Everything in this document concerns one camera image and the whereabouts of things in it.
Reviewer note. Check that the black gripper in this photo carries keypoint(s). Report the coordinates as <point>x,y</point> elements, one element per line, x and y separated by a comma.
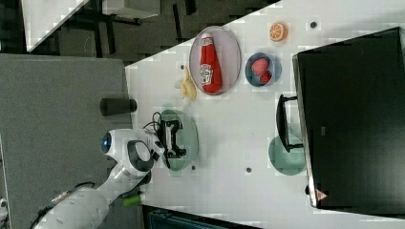
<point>167,136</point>

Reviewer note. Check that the green plastic strainer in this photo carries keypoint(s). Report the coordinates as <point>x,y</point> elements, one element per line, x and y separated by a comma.
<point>187,138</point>

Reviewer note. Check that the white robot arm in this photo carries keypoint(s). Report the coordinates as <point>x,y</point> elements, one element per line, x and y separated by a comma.
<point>134,153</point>

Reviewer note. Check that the peeled banana toy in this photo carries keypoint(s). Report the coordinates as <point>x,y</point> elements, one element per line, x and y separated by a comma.
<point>186,86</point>

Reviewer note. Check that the red ketchup bottle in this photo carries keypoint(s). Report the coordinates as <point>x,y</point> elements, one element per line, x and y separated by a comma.
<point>210,70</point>

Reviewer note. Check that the purple oval plate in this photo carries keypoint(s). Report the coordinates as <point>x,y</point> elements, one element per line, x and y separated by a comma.
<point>228,53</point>

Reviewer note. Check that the red strawberry toy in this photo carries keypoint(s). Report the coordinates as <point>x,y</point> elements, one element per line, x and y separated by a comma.
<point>265,77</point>

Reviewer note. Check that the green round plate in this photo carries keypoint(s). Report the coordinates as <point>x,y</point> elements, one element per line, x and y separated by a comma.
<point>289,163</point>

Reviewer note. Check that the pink strawberry toy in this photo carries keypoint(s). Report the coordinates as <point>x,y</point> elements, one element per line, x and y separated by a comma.
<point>260,66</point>

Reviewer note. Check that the blue bowl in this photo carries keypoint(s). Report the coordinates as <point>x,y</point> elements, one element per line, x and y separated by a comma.
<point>274,67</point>

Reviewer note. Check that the orange slice toy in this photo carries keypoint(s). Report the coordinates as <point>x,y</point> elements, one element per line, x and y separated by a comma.
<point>278,32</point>

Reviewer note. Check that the black toaster oven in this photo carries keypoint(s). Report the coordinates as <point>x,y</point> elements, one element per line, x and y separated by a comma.
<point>351,103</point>

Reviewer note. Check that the black cylinder post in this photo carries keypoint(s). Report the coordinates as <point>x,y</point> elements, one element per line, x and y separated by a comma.
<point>117,106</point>

